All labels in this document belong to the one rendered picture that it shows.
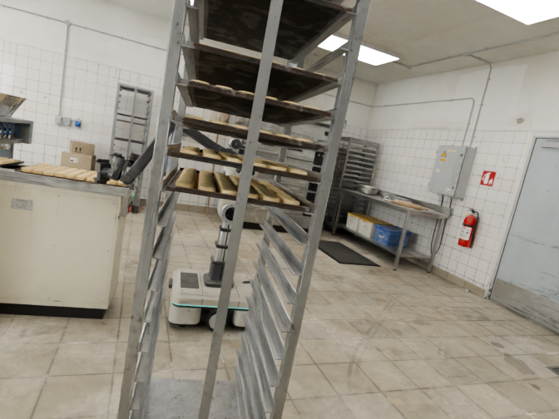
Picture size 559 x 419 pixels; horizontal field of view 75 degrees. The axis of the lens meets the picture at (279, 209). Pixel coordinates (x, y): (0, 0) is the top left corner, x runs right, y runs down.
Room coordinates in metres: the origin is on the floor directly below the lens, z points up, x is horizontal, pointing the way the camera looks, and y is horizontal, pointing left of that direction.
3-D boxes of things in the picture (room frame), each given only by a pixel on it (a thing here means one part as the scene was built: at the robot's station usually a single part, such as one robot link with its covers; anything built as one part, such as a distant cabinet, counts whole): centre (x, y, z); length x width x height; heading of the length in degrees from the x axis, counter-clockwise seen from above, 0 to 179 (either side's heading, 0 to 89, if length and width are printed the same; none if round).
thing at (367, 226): (6.02, -1.63, 0.36); 0.47 x 0.38 x 0.26; 112
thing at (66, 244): (2.26, 1.35, 0.45); 0.70 x 0.34 x 0.90; 106
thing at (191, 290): (2.57, 0.36, 0.24); 0.68 x 0.53 x 0.41; 107
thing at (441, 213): (5.88, -1.69, 0.49); 1.90 x 0.72 x 0.98; 22
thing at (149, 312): (1.22, 0.37, 0.78); 0.64 x 0.03 x 0.03; 14
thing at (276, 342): (1.32, -0.01, 0.69); 0.64 x 0.03 x 0.03; 14
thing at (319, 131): (6.22, 0.16, 1.00); 1.56 x 1.20 x 2.01; 112
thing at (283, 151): (1.62, 0.03, 0.97); 0.03 x 0.03 x 1.70; 14
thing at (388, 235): (5.60, -1.80, 0.36); 0.47 x 0.38 x 0.26; 114
